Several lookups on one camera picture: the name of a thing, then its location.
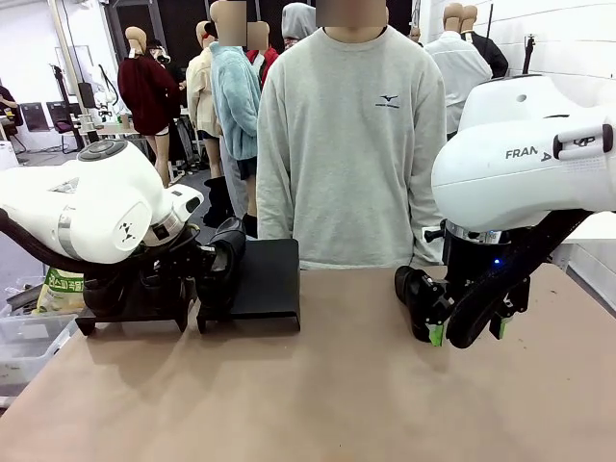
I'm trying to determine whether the white work table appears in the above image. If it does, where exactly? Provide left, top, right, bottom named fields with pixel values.
left=548, top=211, right=616, bottom=290

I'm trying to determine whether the black shoe stand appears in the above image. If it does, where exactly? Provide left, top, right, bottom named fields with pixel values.
left=195, top=239, right=302, bottom=334
left=75, top=307, right=193, bottom=337

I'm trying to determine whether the black light stand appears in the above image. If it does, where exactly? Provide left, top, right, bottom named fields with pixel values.
left=50, top=64, right=95, bottom=150

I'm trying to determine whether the yellow green snack bag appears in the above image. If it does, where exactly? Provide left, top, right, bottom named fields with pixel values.
left=36, top=267, right=88, bottom=315

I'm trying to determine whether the figure in grey hoodie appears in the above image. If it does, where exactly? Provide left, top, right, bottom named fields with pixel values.
left=281, top=2, right=318, bottom=49

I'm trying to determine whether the black shoe with white stuffing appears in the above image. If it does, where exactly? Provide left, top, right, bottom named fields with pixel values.
left=195, top=217, right=247, bottom=314

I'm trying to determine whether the black boots pair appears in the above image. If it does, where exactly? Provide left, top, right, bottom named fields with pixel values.
left=201, top=175, right=237, bottom=227

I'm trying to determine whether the mannequin in blue fleece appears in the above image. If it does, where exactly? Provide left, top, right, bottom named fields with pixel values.
left=210, top=0, right=264, bottom=240

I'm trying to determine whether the mannequin in maroon sweater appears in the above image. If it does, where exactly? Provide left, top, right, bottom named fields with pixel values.
left=117, top=26, right=182, bottom=190

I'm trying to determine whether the person in grey sweatshirt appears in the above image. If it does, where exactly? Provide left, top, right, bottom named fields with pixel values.
left=256, top=0, right=448, bottom=270

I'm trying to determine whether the mannequin in beige jacket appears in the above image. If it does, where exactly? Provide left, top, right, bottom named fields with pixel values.
left=185, top=21, right=225, bottom=179

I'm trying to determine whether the background person with cap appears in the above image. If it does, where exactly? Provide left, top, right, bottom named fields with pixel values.
left=146, top=40, right=187, bottom=88

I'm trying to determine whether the mannequin in black jacket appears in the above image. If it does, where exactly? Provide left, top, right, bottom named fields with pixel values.
left=461, top=4, right=510, bottom=81

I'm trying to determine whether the clear plastic bin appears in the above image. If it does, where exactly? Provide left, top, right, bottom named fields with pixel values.
left=0, top=302, right=81, bottom=386

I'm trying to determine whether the left arm black cable sleeve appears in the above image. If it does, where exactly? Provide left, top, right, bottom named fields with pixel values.
left=0, top=209, right=165, bottom=290

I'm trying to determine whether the mannequin in red jacket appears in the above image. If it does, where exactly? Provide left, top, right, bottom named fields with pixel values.
left=245, top=21, right=280, bottom=90

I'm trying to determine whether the black tripod with camera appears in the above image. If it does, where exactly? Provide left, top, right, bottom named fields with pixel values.
left=522, top=33, right=538, bottom=77

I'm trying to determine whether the person's right forearm grey sleeve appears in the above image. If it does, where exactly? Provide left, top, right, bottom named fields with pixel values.
left=257, top=163, right=295, bottom=242

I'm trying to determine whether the black office chair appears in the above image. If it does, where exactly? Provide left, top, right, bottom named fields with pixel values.
left=19, top=101, right=52, bottom=134
left=46, top=100, right=78, bottom=145

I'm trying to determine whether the person's left forearm grey sleeve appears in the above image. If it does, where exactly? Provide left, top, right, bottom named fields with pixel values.
left=408, top=192, right=447, bottom=267

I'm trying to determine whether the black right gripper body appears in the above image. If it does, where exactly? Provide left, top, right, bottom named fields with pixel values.
left=441, top=232, right=509, bottom=286

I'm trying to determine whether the aluminium frame post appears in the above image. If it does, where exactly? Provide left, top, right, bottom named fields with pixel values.
left=47, top=0, right=105, bottom=144

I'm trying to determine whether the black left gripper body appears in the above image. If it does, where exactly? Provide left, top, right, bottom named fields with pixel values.
left=143, top=233, right=211, bottom=283

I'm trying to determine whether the mannequin in white shirt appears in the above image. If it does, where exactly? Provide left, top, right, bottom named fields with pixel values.
left=423, top=2, right=495, bottom=141

